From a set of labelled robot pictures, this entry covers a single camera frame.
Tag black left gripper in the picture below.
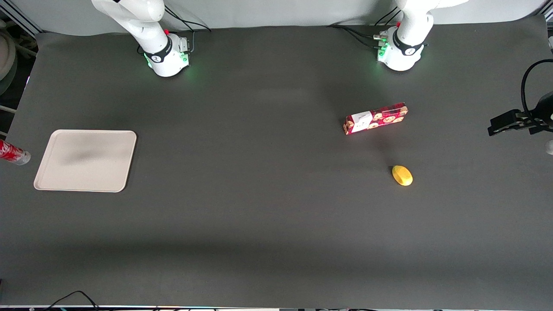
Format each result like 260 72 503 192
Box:
488 92 553 137

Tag red coke bottle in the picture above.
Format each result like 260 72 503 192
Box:
0 139 32 166

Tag beige plastic tray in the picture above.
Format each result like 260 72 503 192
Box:
34 130 137 193

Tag yellow lemon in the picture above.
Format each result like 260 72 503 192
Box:
392 165 413 187

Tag red cookie box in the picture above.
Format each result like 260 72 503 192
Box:
343 102 409 136

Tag dark grey table mat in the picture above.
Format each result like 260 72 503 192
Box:
0 15 553 310

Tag white round background object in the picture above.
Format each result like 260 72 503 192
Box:
0 29 19 93

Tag black looped gripper cable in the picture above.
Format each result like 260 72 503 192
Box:
520 59 553 114

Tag black cables at left arm base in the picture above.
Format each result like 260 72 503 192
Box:
327 6 403 49

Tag black cables at arm base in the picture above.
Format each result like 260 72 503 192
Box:
164 9 213 53
327 6 403 49

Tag black cables at right arm base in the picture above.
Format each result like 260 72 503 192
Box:
164 9 213 53

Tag black cable at table edge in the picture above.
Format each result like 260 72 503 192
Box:
43 290 101 311

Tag aluminium frame profile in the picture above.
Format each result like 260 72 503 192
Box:
0 0 44 35

